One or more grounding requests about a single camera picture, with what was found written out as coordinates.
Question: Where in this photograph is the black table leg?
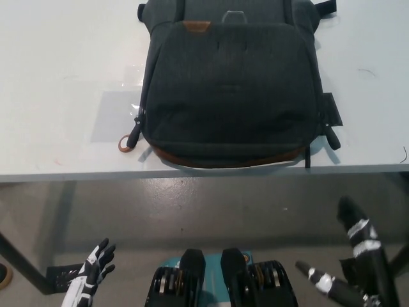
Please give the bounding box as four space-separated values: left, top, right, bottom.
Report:
0 229 56 294

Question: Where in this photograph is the black perforated foot plate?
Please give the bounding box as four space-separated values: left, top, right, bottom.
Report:
46 263 86 290

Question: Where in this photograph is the brown soled shoe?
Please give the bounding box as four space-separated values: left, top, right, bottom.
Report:
0 263 14 288

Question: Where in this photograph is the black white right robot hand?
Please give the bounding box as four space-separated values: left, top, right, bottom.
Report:
295 196 397 307

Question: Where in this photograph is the black teal robot body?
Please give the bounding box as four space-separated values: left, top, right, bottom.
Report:
145 248 300 307

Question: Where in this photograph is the dark grey backpack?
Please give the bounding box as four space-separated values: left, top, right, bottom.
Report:
136 0 344 170

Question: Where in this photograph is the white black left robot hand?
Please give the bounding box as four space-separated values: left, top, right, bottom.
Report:
61 237 117 307

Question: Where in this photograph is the transparent plastic film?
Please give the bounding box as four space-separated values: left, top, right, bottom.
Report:
122 63 145 88

